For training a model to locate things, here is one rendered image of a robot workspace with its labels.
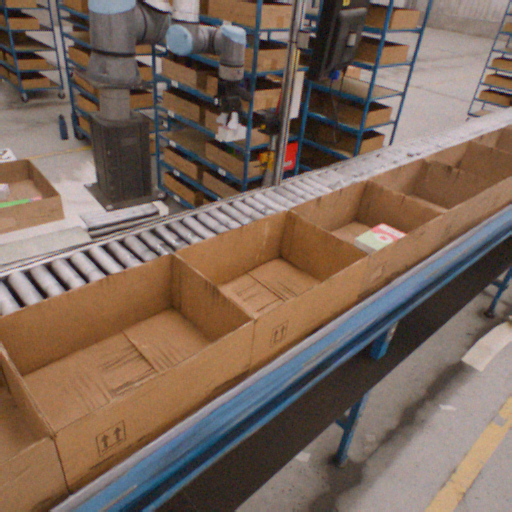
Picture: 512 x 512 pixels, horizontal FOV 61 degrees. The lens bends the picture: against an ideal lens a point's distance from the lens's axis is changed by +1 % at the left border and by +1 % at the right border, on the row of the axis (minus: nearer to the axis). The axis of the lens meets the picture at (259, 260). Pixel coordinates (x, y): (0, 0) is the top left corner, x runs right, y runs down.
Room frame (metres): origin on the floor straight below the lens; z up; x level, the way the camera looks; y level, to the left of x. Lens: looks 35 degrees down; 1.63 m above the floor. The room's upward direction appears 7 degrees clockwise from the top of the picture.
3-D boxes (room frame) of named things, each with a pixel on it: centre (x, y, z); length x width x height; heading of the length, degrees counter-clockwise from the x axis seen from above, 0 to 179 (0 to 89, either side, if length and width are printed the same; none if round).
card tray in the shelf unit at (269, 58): (2.65, 0.19, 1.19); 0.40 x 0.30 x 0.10; 47
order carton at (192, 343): (0.59, 0.23, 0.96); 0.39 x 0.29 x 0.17; 137
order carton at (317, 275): (0.88, -0.03, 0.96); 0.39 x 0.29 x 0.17; 137
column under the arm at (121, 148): (1.66, 0.61, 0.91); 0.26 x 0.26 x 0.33; 41
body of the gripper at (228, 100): (1.72, 0.19, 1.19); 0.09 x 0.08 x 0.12; 137
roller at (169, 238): (1.26, 0.23, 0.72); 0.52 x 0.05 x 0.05; 47
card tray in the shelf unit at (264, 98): (2.65, 0.19, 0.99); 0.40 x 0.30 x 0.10; 43
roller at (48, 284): (0.93, 0.54, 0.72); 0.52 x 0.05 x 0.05; 47
